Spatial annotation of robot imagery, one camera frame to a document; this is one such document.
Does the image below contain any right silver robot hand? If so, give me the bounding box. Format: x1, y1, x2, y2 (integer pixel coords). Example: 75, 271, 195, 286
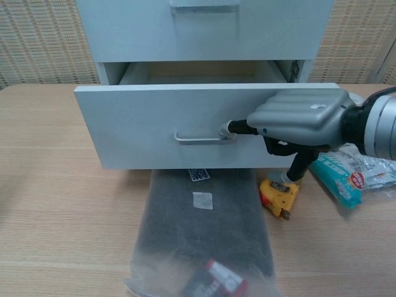
217, 89, 361, 184

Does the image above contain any short silver drawer handle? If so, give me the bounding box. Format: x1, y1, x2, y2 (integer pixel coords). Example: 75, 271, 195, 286
173, 131, 236, 146

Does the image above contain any white drawer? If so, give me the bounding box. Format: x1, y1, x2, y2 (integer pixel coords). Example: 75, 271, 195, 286
73, 60, 342, 171

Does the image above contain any white three-drawer cabinet body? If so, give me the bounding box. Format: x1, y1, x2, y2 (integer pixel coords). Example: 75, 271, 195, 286
74, 0, 335, 86

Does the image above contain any teal plastic snack packet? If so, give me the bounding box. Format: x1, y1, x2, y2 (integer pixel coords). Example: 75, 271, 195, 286
308, 144, 396, 212

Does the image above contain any yellow tape measure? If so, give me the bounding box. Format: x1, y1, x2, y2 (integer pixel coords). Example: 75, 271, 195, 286
259, 176, 303, 222

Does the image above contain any black fabric in plastic bag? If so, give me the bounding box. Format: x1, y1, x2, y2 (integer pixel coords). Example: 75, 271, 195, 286
123, 168, 284, 297

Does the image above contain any medium silver drawer handle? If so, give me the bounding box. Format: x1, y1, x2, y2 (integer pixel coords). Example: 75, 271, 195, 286
169, 2, 240, 15

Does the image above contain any grey metal cabinet drawer front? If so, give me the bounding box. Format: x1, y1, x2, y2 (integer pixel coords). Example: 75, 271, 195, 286
74, 0, 335, 63

